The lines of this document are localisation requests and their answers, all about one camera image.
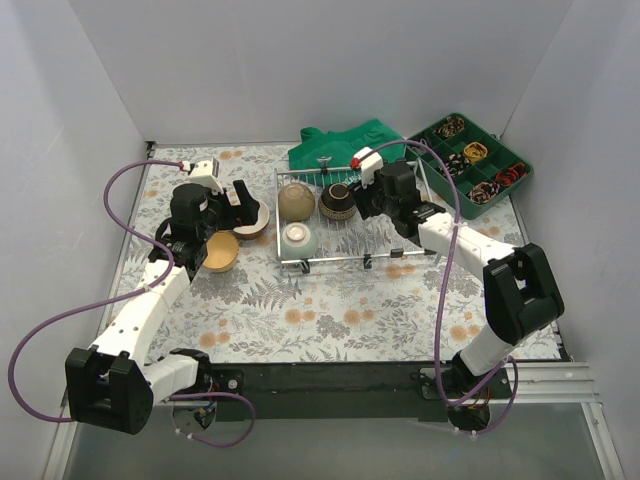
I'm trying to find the yellow hair tie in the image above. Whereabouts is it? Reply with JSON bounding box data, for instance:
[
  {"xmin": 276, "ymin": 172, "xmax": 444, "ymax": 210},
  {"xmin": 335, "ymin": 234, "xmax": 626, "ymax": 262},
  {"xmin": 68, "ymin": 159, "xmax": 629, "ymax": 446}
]
[{"xmin": 462, "ymin": 142, "xmax": 490, "ymax": 164}]

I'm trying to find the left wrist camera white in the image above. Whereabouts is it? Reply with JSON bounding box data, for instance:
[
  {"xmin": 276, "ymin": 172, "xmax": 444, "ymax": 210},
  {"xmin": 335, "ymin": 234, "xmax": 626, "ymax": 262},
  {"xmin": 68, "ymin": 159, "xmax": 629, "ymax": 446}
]
[{"xmin": 180, "ymin": 159, "xmax": 224, "ymax": 195}]

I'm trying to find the dark brown patterned bowl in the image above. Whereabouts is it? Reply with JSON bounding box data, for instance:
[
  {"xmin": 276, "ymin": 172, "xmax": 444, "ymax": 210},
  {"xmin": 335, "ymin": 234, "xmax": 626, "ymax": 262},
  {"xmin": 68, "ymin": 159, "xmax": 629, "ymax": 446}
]
[{"xmin": 318, "ymin": 182, "xmax": 357, "ymax": 221}]

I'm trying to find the black gold hair tie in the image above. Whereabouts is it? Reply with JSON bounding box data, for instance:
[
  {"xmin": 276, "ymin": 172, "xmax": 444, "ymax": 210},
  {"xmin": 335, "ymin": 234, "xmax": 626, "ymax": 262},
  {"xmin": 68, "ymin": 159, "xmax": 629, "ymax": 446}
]
[{"xmin": 432, "ymin": 116, "xmax": 466, "ymax": 140}]

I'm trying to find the mint green dotted bowl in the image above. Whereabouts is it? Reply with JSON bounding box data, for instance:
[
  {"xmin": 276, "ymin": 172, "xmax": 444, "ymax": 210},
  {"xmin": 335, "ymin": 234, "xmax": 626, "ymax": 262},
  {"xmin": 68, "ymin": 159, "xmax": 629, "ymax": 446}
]
[{"xmin": 280, "ymin": 222, "xmax": 319, "ymax": 260}]

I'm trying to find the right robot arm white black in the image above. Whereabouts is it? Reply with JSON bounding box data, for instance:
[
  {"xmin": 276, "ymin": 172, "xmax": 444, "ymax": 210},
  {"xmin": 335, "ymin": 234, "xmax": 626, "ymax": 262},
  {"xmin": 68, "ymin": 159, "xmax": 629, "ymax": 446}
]
[{"xmin": 349, "ymin": 157, "xmax": 565, "ymax": 398}]

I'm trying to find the pale beige white bowl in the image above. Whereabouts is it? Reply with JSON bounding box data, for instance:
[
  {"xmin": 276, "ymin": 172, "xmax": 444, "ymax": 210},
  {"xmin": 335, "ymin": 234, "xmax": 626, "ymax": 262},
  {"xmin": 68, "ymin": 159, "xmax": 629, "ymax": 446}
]
[{"xmin": 255, "ymin": 201, "xmax": 270, "ymax": 224}]

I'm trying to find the floral patterned table mat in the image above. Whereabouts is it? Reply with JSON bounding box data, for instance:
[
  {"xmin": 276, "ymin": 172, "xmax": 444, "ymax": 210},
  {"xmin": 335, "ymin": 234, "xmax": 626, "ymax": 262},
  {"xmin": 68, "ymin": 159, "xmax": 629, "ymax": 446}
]
[{"xmin": 97, "ymin": 142, "xmax": 564, "ymax": 364}]

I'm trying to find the purple cable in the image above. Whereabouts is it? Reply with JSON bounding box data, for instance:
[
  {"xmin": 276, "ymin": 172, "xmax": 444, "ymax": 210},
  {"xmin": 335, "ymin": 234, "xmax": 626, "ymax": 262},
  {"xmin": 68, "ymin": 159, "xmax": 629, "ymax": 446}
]
[
  {"xmin": 7, "ymin": 159, "xmax": 256, "ymax": 448},
  {"xmin": 352, "ymin": 139, "xmax": 519, "ymax": 435}
]

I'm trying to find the aluminium front rail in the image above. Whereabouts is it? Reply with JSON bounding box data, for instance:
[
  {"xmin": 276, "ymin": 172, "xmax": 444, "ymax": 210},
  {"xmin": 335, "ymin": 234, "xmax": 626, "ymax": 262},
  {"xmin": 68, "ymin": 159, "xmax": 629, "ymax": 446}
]
[{"xmin": 62, "ymin": 360, "xmax": 601, "ymax": 409}]

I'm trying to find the black floral hair tie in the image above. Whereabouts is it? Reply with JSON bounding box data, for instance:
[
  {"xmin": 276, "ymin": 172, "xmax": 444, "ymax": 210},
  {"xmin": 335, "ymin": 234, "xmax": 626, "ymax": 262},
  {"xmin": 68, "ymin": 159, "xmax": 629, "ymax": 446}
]
[{"xmin": 439, "ymin": 153, "xmax": 471, "ymax": 179}]

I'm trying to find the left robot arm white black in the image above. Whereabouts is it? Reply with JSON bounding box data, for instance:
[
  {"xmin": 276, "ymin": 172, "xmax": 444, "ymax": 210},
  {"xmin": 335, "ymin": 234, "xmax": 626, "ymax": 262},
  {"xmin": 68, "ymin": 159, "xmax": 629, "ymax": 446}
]
[{"xmin": 65, "ymin": 180, "xmax": 260, "ymax": 434}]

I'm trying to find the green divided organizer tray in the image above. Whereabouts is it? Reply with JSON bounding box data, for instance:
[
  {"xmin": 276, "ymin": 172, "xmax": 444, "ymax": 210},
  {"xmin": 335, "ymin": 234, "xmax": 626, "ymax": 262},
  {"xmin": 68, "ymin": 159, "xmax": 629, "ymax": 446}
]
[{"xmin": 405, "ymin": 113, "xmax": 534, "ymax": 220}]

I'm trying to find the orange black hair tie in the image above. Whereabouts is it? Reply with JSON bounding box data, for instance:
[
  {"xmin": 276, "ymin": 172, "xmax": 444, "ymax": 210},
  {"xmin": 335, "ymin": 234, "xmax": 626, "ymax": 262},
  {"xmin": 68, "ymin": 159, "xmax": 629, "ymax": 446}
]
[{"xmin": 495, "ymin": 162, "xmax": 528, "ymax": 189}]

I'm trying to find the green cloth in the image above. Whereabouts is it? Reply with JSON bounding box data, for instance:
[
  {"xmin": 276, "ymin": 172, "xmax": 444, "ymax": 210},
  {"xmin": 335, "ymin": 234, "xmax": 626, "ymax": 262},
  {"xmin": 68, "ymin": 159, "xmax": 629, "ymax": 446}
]
[{"xmin": 288, "ymin": 119, "xmax": 403, "ymax": 171}]

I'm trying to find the red floral bowl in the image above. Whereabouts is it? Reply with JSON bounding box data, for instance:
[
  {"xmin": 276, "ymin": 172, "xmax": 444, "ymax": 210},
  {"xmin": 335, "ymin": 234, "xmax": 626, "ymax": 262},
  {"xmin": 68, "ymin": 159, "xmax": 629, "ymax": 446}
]
[{"xmin": 232, "ymin": 221, "xmax": 269, "ymax": 240}]

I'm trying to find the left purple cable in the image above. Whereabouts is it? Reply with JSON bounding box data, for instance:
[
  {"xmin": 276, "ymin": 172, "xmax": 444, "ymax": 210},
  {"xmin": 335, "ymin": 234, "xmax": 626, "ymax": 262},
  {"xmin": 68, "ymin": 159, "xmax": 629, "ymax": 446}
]
[{"xmin": 7, "ymin": 159, "xmax": 256, "ymax": 448}]

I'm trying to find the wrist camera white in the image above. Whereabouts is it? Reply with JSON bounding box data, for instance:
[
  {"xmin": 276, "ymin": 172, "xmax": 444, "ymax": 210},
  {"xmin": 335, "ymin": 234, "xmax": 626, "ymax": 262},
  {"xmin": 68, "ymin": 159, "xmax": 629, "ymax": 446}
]
[
  {"xmin": 350, "ymin": 147, "xmax": 384, "ymax": 188},
  {"xmin": 180, "ymin": 159, "xmax": 224, "ymax": 195}
]

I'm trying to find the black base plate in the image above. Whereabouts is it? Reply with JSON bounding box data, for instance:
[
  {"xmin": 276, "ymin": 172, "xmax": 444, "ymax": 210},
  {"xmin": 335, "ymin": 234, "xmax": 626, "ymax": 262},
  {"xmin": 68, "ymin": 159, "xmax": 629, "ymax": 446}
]
[{"xmin": 210, "ymin": 362, "xmax": 448, "ymax": 422}]

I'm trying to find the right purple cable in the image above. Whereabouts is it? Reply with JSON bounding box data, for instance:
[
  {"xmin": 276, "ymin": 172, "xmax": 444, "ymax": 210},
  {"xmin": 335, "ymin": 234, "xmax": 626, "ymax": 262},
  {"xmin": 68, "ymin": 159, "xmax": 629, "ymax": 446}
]
[{"xmin": 352, "ymin": 139, "xmax": 519, "ymax": 435}]

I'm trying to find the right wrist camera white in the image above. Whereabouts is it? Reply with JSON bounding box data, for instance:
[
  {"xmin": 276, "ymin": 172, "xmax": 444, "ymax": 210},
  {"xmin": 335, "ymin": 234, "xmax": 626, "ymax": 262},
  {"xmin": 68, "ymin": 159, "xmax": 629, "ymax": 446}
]
[{"xmin": 350, "ymin": 147, "xmax": 384, "ymax": 188}]

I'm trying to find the metal wire dish rack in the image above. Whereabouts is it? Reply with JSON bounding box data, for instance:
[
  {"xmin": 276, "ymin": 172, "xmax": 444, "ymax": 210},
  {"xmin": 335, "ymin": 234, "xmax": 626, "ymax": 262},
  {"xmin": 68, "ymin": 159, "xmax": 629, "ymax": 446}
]
[{"xmin": 273, "ymin": 160, "xmax": 434, "ymax": 274}]

